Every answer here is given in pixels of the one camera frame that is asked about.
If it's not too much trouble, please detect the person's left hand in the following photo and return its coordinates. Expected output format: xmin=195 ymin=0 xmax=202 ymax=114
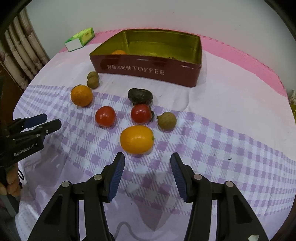
xmin=0 ymin=162 xmax=22 ymax=197

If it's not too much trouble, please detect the red tomato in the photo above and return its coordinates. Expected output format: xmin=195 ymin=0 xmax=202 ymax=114
xmin=131 ymin=104 xmax=152 ymax=124
xmin=95 ymin=106 xmax=116 ymax=127

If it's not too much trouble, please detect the purple plaid cloth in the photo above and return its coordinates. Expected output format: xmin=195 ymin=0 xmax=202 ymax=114
xmin=13 ymin=35 xmax=296 ymax=241

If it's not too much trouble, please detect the round mandarin orange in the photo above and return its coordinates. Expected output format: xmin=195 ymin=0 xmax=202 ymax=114
xmin=70 ymin=85 xmax=93 ymax=107

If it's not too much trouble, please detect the large dark water chestnut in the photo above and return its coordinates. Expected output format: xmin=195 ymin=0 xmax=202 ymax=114
xmin=128 ymin=88 xmax=153 ymax=106

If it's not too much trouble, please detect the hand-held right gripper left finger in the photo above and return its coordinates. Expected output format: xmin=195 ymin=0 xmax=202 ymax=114
xmin=28 ymin=152 xmax=126 ymax=241

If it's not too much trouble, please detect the dark red tin box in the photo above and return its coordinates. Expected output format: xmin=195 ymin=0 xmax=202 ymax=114
xmin=89 ymin=29 xmax=202 ymax=88

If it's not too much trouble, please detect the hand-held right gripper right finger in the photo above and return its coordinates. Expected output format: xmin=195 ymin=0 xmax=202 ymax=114
xmin=170 ymin=152 xmax=270 ymax=241

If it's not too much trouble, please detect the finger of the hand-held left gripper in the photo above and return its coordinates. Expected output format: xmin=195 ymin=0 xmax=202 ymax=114
xmin=13 ymin=119 xmax=62 ymax=140
xmin=8 ymin=113 xmax=48 ymax=134

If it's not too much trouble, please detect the oval orange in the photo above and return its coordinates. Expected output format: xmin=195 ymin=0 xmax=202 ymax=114
xmin=120 ymin=125 xmax=155 ymax=155

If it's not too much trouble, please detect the pink foam mat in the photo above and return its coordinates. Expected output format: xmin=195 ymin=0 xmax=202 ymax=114
xmin=58 ymin=29 xmax=288 ymax=98

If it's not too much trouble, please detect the green tissue pack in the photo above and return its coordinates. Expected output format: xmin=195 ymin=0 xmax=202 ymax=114
xmin=64 ymin=27 xmax=95 ymax=52

